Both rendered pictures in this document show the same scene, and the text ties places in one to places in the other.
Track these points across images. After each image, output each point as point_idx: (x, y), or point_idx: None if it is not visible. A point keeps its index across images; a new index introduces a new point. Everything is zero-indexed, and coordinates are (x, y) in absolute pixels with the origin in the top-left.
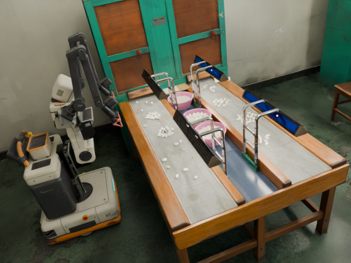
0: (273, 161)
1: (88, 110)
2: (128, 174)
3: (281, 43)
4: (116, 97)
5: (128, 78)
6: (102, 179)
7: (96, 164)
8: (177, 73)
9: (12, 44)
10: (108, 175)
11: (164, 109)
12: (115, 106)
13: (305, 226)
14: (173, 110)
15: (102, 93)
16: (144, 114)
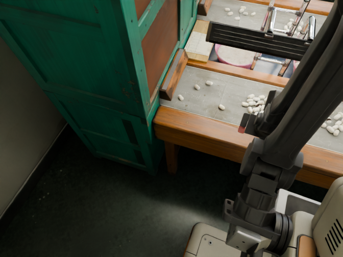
0: None
1: (296, 204)
2: (190, 200)
3: None
4: (149, 113)
5: (157, 58)
6: (229, 251)
7: (121, 227)
8: (194, 6)
9: None
10: (224, 236)
11: (248, 83)
12: (149, 130)
13: None
14: (274, 76)
15: (11, 116)
16: (236, 111)
